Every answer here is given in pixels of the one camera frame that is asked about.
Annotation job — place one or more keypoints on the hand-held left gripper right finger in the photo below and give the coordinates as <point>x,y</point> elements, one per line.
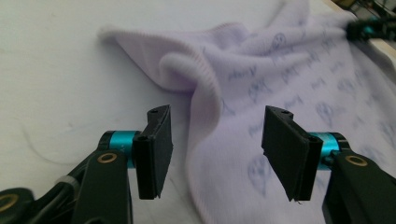
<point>289,155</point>

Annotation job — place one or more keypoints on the lilac printed cloth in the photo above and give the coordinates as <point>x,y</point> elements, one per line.
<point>280,77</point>

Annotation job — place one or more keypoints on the white grid mat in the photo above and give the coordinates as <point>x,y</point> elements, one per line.
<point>46,62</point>

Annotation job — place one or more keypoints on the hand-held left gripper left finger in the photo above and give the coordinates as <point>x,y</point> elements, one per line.
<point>154,161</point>

